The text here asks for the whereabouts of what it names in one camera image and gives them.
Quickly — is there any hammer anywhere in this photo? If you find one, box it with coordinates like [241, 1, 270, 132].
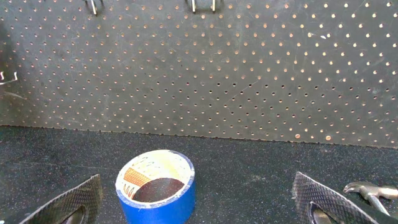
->
[343, 181, 398, 217]

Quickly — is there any roll of blue tape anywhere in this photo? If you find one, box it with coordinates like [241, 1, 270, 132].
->
[114, 149, 197, 224]

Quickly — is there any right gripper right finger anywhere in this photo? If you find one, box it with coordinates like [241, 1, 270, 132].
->
[291, 171, 398, 224]

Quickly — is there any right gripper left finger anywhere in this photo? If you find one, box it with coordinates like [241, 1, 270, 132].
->
[18, 174, 104, 224]

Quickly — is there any black pegboard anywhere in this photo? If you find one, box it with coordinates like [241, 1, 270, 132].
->
[0, 0, 398, 148]

